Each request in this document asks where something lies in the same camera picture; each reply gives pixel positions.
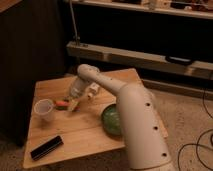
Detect black rectangular box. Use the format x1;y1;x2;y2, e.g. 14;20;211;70
30;136;63;161

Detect blue sponge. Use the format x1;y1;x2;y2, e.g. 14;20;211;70
55;99;78;112

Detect black cables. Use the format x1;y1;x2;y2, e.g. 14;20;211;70
176;71;213;171

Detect green ceramic bowl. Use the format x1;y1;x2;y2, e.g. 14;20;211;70
101;104;122;136

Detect white tube bottle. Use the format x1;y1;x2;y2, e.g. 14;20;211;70
87;83;100;99

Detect translucent white cup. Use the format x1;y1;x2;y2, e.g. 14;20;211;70
34;99;54;122

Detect upper wooden shelf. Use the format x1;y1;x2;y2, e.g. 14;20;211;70
63;0;213;20

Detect wooden table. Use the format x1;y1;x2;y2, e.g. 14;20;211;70
22;67;169;170

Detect black handle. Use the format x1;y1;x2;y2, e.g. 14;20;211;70
165;56;195;66

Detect grey metal rail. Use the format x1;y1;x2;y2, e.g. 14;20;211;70
66;41;213;79

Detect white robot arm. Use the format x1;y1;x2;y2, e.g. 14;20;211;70
69;64;176;171

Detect metal stand pole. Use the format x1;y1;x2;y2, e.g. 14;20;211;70
69;0;80;46

